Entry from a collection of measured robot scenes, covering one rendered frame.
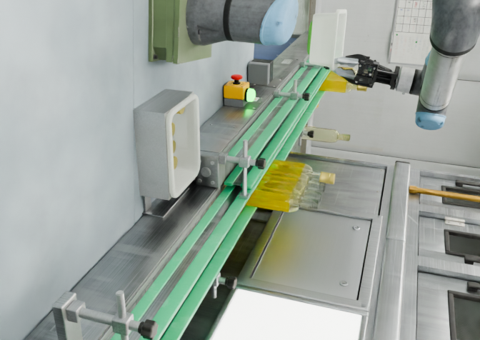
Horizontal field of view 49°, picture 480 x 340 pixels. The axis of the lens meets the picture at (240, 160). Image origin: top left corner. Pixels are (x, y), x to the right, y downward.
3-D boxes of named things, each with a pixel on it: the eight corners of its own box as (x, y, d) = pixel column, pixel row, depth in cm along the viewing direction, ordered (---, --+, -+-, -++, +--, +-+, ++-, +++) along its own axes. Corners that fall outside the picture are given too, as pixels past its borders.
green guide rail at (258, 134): (223, 161, 143) (251, 165, 141) (223, 157, 143) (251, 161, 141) (327, 37, 295) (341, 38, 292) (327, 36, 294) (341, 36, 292)
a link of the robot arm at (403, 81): (415, 66, 157) (408, 93, 160) (399, 63, 158) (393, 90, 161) (415, 70, 150) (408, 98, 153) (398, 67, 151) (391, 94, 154)
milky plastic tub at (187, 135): (141, 196, 127) (173, 202, 125) (133, 109, 118) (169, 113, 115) (171, 167, 142) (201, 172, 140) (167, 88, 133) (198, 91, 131)
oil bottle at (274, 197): (226, 203, 153) (298, 215, 147) (226, 186, 151) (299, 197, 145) (233, 193, 158) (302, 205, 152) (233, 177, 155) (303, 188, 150)
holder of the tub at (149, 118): (141, 214, 130) (170, 220, 128) (133, 109, 118) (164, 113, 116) (170, 184, 145) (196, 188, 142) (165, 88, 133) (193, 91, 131)
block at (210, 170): (193, 186, 144) (218, 190, 142) (193, 154, 140) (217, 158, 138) (198, 180, 147) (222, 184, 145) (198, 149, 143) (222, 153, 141)
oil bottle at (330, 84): (307, 89, 257) (365, 95, 249) (308, 78, 255) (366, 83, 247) (309, 86, 262) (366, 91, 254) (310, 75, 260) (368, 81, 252)
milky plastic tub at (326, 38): (308, 8, 149) (338, 9, 147) (320, 8, 170) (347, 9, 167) (303, 69, 154) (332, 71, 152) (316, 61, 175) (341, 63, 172)
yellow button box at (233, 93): (222, 105, 177) (243, 107, 175) (222, 83, 174) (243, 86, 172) (228, 98, 183) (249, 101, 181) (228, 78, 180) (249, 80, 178)
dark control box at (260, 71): (246, 83, 201) (267, 85, 199) (246, 63, 198) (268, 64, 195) (252, 78, 208) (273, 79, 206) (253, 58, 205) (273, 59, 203)
